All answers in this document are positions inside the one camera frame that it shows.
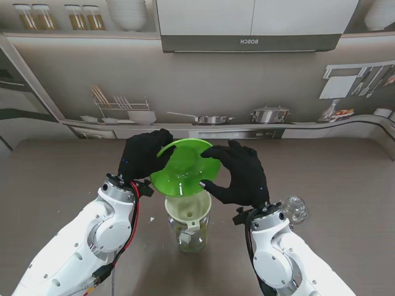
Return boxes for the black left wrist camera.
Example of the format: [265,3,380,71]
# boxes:
[135,180,155,198]

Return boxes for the printed kitchen backdrop poster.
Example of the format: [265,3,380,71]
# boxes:
[0,0,395,161]

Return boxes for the bright green plastic bowl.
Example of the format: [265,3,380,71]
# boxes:
[150,138,222,198]

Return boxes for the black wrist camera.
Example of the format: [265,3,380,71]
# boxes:
[135,180,155,198]
[232,207,251,225]

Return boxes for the green mung beans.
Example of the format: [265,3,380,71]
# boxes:
[175,221,208,253]

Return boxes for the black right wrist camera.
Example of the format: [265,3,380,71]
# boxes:
[232,207,251,225]

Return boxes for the clear glass jar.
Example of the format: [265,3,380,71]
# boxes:
[167,214,210,254]

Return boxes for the cream plastic funnel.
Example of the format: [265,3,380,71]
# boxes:
[164,191,213,231]

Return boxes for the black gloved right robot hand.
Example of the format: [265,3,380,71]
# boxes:
[199,139,270,208]

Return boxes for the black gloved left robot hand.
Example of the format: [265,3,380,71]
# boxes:
[118,128,177,181]

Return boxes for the clear glass jar lid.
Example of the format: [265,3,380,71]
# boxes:
[280,195,309,224]

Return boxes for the red and black left arm cables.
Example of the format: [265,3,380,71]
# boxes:
[81,180,141,296]

